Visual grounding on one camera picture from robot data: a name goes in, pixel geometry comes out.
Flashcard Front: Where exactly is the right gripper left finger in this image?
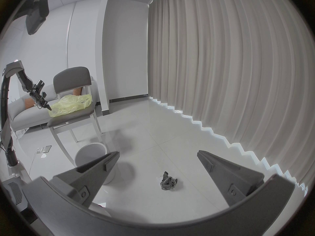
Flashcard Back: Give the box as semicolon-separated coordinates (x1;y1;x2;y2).
52;151;120;208

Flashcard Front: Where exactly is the yellow plastic bag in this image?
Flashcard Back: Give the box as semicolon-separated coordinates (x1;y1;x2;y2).
48;94;93;118

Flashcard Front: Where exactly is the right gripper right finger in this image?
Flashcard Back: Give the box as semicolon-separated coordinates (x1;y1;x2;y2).
197;150;265;208

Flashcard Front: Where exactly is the beige curtain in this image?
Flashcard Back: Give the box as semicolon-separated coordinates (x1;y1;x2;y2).
147;0;315;197

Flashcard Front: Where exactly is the white trash bin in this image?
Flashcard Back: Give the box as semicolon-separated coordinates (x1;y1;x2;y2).
74;143;116;184

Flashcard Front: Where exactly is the grey chair with white legs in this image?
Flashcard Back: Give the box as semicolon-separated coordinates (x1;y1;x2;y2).
47;67;103;166

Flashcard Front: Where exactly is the white cable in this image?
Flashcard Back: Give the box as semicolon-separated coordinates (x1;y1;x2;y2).
28;152;48;176

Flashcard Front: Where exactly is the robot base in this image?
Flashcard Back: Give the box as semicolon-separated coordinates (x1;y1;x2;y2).
0;165;111;218

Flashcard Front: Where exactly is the crumpled black plastic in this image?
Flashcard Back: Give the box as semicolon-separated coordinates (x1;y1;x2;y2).
160;171;178;191

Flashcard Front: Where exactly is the white sofa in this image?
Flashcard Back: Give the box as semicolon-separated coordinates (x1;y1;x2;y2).
7;76;100;133

